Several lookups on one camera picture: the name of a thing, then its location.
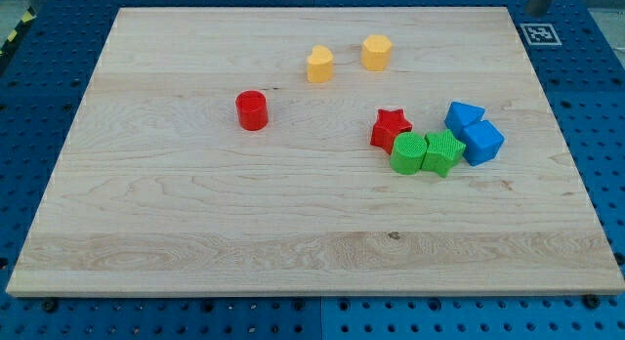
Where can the green cylinder block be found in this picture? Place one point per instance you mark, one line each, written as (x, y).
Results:
(408, 153)

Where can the red cylinder block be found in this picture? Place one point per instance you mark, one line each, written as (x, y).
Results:
(252, 110)

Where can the black bolt left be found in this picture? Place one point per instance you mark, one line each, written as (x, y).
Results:
(49, 305)

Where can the red star block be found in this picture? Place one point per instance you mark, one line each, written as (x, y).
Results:
(388, 125)

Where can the blue triangle block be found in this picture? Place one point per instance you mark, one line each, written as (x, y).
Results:
(461, 115)

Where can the yellow heart block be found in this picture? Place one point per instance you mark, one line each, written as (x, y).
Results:
(320, 64)

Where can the yellow black hazard tape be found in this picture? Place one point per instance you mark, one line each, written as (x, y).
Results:
(15, 37)

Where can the black bolt right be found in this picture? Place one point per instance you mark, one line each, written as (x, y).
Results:
(591, 301)

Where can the green star block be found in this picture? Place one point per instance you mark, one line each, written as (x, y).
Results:
(444, 151)

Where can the black bolt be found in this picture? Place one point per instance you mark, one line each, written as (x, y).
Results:
(49, 305)
(591, 301)

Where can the yellow hexagon block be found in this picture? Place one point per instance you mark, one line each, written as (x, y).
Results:
(376, 51)

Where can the black white fiducial marker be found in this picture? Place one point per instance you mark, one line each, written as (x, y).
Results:
(540, 34)

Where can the blue cube block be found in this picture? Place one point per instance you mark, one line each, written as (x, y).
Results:
(483, 141)

